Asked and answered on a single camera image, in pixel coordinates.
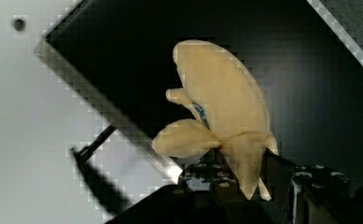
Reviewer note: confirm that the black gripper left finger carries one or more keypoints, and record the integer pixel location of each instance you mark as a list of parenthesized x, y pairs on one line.
[(207, 192)]

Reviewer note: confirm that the peeled yellow toy banana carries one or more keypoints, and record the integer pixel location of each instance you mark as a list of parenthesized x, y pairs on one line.
[(229, 113)]

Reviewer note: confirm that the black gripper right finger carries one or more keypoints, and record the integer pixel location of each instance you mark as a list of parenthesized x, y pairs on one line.
[(311, 194)]

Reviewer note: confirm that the black toaster oven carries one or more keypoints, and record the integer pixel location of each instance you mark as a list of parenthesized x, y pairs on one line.
[(118, 55)]

